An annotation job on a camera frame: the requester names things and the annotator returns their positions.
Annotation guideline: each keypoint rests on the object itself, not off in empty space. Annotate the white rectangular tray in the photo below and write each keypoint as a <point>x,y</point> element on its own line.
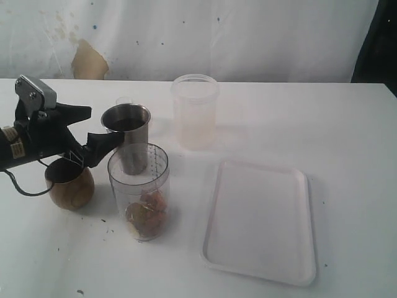
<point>259,224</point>

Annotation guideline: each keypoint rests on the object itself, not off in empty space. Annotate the brown organic sample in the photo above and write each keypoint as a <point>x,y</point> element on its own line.
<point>147,217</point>

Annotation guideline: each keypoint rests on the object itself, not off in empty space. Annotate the translucent plastic container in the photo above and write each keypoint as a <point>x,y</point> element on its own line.
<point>194,100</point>

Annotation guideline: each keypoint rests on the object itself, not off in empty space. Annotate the dark curtain at right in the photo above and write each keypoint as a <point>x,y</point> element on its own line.
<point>376,62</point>

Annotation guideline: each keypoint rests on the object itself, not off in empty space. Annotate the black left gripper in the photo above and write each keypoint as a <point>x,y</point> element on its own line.
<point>47,134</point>

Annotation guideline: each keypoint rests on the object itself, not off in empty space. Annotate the clear shaker strainer lid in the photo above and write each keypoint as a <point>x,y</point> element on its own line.
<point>124,100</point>

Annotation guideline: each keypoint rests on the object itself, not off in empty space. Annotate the wooden cup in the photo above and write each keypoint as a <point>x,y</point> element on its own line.
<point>71,186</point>

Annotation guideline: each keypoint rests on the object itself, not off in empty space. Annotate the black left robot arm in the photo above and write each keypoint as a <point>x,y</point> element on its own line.
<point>8,153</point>

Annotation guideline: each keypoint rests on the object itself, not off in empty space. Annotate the clear plastic shaker cup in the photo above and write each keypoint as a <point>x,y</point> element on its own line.
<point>129,188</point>

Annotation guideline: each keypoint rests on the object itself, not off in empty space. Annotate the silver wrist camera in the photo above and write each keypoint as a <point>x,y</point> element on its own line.
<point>34,95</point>

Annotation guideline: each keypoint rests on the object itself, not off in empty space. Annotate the stainless steel cup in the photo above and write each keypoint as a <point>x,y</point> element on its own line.
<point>132,120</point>

